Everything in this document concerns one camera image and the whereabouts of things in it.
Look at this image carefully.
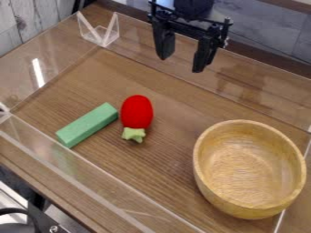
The black metal table bracket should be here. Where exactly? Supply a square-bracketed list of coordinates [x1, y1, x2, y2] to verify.
[26, 203, 68, 233]

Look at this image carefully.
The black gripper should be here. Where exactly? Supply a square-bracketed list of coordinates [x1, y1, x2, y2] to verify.
[148, 0, 233, 73]

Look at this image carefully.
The light wooden bowl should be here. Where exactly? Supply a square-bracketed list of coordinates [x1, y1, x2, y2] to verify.
[193, 119, 305, 219]

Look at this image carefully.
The clear acrylic enclosure wall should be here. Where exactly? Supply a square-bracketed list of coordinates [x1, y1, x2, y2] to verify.
[0, 7, 311, 233]

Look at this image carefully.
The green rectangular block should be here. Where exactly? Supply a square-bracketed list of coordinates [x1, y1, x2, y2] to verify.
[56, 103, 117, 148]

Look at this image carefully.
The red plush strawberry toy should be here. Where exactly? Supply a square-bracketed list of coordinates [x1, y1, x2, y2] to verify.
[120, 95, 153, 143]

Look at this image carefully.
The black cable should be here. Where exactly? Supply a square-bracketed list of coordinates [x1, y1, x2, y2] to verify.
[0, 207, 41, 233]

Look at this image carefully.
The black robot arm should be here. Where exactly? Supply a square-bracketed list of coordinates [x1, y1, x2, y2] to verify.
[148, 0, 233, 73]

